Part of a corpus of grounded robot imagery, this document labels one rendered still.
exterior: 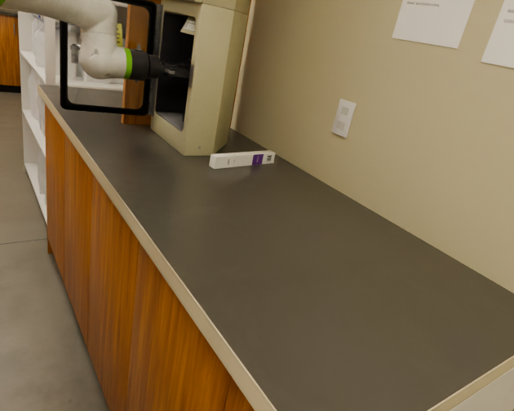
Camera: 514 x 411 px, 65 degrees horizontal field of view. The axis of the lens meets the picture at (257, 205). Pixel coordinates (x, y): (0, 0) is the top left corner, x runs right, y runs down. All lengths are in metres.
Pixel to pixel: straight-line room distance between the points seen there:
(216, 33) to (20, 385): 1.45
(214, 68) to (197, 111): 0.15
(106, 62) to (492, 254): 1.17
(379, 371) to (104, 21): 1.14
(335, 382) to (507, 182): 0.67
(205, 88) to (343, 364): 0.97
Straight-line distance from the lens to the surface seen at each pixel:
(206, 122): 1.40
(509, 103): 1.12
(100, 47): 1.34
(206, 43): 1.35
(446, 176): 1.18
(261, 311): 0.72
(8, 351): 2.03
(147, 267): 1.00
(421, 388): 0.71
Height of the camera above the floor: 1.38
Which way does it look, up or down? 23 degrees down
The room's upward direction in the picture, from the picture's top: 12 degrees clockwise
